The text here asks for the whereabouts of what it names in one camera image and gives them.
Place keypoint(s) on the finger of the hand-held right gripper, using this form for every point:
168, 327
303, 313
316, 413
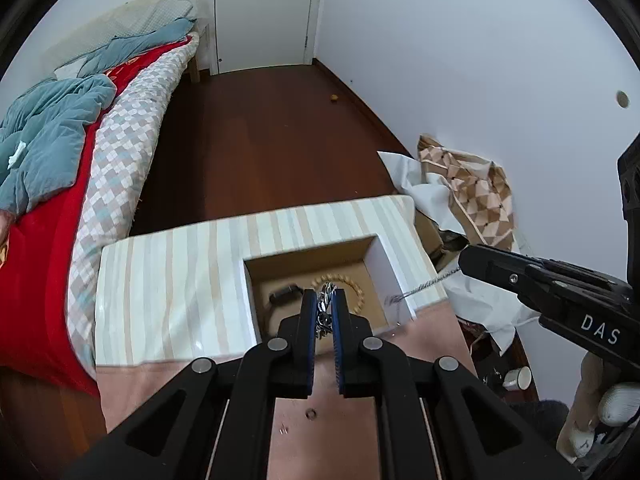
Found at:
492, 272
575, 276

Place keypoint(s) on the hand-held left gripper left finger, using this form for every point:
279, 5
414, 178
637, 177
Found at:
309, 327

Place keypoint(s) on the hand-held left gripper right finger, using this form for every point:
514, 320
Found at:
340, 327

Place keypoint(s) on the striped jewelry box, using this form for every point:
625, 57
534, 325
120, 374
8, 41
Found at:
175, 285

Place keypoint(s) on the person's right hand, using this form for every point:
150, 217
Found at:
619, 402

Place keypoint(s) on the black wristband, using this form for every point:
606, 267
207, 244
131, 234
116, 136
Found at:
283, 294

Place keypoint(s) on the brown diamond-pattern cloth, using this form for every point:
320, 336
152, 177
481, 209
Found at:
480, 190

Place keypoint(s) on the white cup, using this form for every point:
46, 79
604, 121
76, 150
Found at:
518, 378

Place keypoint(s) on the dark fluffy cloth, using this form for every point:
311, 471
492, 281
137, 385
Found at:
547, 417

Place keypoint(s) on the white crumpled sheet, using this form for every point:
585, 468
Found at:
425, 195

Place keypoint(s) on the red blanket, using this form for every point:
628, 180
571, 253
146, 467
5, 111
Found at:
45, 285

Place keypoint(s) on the checked diamond-pattern quilt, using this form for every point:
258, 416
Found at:
130, 125

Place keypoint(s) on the wooden bed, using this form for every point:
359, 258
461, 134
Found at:
195, 60

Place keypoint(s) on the white door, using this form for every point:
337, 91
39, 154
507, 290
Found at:
265, 10

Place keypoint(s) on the blue quilt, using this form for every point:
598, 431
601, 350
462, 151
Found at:
50, 130

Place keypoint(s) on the white tissue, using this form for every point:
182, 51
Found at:
18, 153

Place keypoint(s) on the pale checked pillow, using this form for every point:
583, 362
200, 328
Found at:
145, 17

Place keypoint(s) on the round grey wall cap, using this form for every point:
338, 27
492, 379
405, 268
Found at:
622, 99

